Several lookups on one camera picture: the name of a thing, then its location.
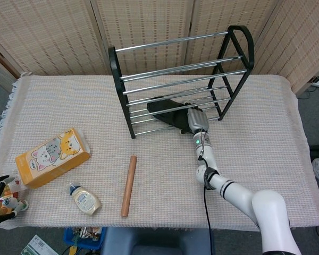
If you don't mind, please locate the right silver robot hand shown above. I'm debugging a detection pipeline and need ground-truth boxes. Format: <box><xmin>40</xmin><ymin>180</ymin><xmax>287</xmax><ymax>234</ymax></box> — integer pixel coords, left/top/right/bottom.
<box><xmin>179</xmin><ymin>102</ymin><xmax>210</xmax><ymax>135</ymax></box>

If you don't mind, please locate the black shoe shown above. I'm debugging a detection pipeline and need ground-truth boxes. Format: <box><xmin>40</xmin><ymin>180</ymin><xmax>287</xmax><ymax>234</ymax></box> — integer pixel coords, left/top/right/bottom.
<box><xmin>146</xmin><ymin>96</ymin><xmax>203</xmax><ymax>135</ymax></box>

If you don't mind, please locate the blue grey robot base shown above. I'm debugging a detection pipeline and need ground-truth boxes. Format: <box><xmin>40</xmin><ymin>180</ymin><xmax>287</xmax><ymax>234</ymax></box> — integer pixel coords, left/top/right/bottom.
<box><xmin>102</xmin><ymin>227</ymin><xmax>215</xmax><ymax>255</ymax></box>

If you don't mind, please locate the black metal shoe rack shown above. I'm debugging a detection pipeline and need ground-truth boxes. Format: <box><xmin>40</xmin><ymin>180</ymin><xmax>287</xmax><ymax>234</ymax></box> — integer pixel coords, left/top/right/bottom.
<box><xmin>108</xmin><ymin>25</ymin><xmax>255</xmax><ymax>139</ymax></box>

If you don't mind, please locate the white woven tablecloth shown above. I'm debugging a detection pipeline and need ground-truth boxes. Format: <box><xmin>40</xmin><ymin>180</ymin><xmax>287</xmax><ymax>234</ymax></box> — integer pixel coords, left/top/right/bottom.
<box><xmin>0</xmin><ymin>73</ymin><xmax>319</xmax><ymax>231</ymax></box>

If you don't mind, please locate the green printed paper sheet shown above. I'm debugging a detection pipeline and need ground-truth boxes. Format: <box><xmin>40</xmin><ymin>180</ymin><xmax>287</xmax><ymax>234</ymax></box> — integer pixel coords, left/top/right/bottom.
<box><xmin>20</xmin><ymin>234</ymin><xmax>52</xmax><ymax>255</ymax></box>

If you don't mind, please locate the yellow cat print tissue pack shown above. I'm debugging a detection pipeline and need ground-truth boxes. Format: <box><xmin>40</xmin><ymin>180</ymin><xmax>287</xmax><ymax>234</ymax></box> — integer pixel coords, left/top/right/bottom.
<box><xmin>15</xmin><ymin>127</ymin><xmax>91</xmax><ymax>190</ymax></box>

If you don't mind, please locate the blue plastic bin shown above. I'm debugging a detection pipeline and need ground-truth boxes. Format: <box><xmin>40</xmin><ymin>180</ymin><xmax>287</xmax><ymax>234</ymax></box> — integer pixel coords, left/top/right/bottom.
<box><xmin>63</xmin><ymin>227</ymin><xmax>107</xmax><ymax>251</ymax></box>

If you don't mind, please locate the cream mayonnaise squeeze bottle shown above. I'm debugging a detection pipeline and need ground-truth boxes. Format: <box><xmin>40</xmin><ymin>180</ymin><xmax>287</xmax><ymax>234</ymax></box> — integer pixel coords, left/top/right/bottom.
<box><xmin>66</xmin><ymin>182</ymin><xmax>102</xmax><ymax>217</ymax></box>

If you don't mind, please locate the wooden rolling pin stick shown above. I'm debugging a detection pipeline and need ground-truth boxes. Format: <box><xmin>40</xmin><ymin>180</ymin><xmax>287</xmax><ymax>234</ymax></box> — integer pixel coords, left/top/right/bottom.
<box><xmin>120</xmin><ymin>155</ymin><xmax>138</xmax><ymax>217</ymax></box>

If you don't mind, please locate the beige woven folding screen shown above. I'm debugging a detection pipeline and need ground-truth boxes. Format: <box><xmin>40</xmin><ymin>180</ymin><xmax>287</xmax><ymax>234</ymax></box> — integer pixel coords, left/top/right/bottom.
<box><xmin>0</xmin><ymin>0</ymin><xmax>319</xmax><ymax>95</ymax></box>

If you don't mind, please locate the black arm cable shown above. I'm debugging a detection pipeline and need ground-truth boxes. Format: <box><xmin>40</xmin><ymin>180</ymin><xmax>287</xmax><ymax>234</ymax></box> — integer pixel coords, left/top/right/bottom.
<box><xmin>198</xmin><ymin>127</ymin><xmax>214</xmax><ymax>255</ymax></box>

